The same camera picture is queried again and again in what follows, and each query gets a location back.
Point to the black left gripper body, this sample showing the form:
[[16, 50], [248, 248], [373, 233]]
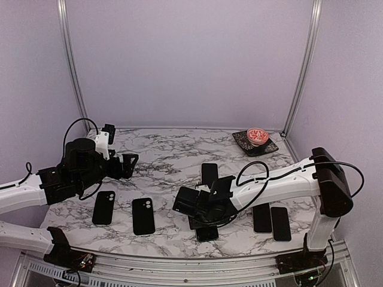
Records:
[[90, 177]]

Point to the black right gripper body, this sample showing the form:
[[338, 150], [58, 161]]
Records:
[[201, 220]]

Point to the purple phone black screen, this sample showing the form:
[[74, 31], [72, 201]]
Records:
[[209, 174]]

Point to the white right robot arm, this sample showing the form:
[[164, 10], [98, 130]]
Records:
[[318, 176]]

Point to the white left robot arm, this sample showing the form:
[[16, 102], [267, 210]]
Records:
[[27, 193]]

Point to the black phone case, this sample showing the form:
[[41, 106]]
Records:
[[103, 208], [143, 216]]

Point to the black patterned rectangular plate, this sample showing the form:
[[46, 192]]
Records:
[[252, 150]]

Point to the red white patterned bowl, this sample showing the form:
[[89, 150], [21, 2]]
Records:
[[257, 136]]

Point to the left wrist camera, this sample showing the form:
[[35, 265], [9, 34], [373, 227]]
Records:
[[104, 139]]

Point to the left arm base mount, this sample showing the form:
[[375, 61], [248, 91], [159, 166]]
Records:
[[64, 256]]

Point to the aluminium front rail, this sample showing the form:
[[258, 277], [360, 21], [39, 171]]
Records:
[[125, 270]]

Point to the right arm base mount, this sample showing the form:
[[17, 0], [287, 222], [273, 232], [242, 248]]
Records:
[[301, 260]]

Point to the left aluminium corner post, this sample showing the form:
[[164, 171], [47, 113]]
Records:
[[69, 54]]

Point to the aluminium corner post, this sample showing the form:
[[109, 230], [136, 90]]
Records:
[[69, 54], [306, 63]]

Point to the right aluminium corner post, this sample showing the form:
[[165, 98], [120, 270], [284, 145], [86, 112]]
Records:
[[306, 63]]

